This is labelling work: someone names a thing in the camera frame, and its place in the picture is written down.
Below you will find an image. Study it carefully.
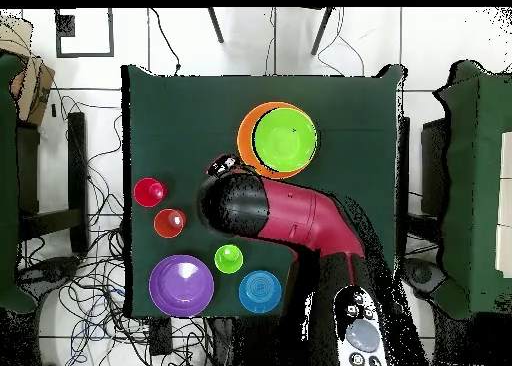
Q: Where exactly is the black tripod leg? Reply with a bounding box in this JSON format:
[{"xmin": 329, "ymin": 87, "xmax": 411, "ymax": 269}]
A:
[
  {"xmin": 206, "ymin": 7, "xmax": 225, "ymax": 44},
  {"xmin": 310, "ymin": 7, "xmax": 334, "ymax": 56}
]

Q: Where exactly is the black square floor frame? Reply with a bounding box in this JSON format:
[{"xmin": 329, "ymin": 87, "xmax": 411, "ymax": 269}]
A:
[{"xmin": 54, "ymin": 7, "xmax": 115, "ymax": 58}]

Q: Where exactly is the black stand frame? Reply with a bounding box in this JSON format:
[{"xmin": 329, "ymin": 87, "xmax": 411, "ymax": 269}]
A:
[
  {"xmin": 395, "ymin": 116, "xmax": 449, "ymax": 259},
  {"xmin": 15, "ymin": 111, "xmax": 90, "ymax": 255}
]

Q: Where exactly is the dark green table cloth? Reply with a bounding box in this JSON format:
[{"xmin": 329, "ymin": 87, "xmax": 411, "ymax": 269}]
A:
[{"xmin": 121, "ymin": 63, "xmax": 407, "ymax": 319}]

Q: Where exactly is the black power adapter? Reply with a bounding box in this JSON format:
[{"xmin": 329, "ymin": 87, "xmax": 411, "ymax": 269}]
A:
[{"xmin": 148, "ymin": 317, "xmax": 174, "ymax": 357}]

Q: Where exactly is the orange bowl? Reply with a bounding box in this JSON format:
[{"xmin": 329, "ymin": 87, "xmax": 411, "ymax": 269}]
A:
[{"xmin": 236, "ymin": 101, "xmax": 320, "ymax": 181}]

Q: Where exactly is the grey base with knob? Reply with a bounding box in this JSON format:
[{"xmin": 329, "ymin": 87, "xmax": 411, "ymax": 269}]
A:
[{"xmin": 21, "ymin": 255, "xmax": 81, "ymax": 299}]

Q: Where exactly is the cardboard box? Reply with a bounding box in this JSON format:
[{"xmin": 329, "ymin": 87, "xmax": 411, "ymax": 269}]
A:
[{"xmin": 0, "ymin": 15, "xmax": 56, "ymax": 127}]

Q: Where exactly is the red cup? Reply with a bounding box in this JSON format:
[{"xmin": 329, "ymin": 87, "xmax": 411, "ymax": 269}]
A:
[{"xmin": 132, "ymin": 177, "xmax": 168, "ymax": 209}]

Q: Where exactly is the tangle of black cables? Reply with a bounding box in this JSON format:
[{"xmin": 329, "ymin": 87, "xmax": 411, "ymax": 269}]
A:
[{"xmin": 15, "ymin": 95, "xmax": 209, "ymax": 366}]

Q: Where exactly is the green bowl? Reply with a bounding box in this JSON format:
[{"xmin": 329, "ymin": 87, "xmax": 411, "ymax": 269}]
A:
[{"xmin": 250, "ymin": 107, "xmax": 319, "ymax": 174}]

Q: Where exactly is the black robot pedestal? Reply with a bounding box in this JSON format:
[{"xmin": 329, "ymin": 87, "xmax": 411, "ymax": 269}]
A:
[{"xmin": 211, "ymin": 316, "xmax": 285, "ymax": 366}]

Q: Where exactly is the green cloth covered side table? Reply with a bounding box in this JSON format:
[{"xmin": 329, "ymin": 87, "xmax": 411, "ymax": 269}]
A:
[
  {"xmin": 0, "ymin": 53, "xmax": 39, "ymax": 315},
  {"xmin": 433, "ymin": 59, "xmax": 512, "ymax": 321}
]

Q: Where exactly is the stepped green cup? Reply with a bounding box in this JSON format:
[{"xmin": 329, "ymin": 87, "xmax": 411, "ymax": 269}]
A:
[{"xmin": 213, "ymin": 243, "xmax": 244, "ymax": 275}]

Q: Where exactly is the black cable with plug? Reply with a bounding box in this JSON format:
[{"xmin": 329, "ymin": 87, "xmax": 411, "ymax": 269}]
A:
[{"xmin": 148, "ymin": 7, "xmax": 182, "ymax": 74}]

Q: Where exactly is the small blue bowl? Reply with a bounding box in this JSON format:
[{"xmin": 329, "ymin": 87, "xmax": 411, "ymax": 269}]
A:
[{"xmin": 238, "ymin": 270, "xmax": 283, "ymax": 315}]

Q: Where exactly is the orange cup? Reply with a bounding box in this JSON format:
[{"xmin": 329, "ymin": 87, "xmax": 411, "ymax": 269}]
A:
[{"xmin": 153, "ymin": 208, "xmax": 188, "ymax": 240}]

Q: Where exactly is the purple bowl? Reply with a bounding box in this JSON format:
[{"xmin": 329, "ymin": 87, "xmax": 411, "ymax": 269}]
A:
[{"xmin": 148, "ymin": 254, "xmax": 216, "ymax": 318}]

